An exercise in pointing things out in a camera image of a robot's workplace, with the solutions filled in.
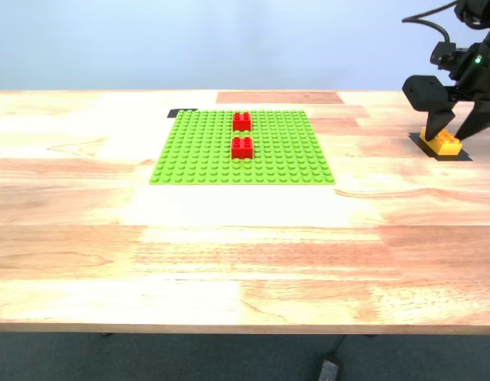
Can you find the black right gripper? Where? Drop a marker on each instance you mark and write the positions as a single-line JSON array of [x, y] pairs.
[[475, 75]]

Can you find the yellow rectangular brick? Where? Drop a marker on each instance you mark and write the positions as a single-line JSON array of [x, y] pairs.
[[445, 145]]

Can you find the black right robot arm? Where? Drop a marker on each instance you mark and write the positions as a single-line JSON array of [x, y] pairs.
[[481, 12]]

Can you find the red square brick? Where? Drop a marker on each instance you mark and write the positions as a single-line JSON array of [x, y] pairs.
[[241, 122], [242, 149]]

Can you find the green studded baseplate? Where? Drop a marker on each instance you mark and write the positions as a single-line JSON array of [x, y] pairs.
[[197, 158]]

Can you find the black rectangular tape outline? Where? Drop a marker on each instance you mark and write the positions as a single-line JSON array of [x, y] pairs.
[[463, 157]]

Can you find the black corner tape marker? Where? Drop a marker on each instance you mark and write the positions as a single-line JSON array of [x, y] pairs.
[[173, 114]]

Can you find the grey power adapter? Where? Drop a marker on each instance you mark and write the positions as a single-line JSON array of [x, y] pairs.
[[329, 371]]

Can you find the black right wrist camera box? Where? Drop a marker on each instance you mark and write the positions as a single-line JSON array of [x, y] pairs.
[[442, 55]]

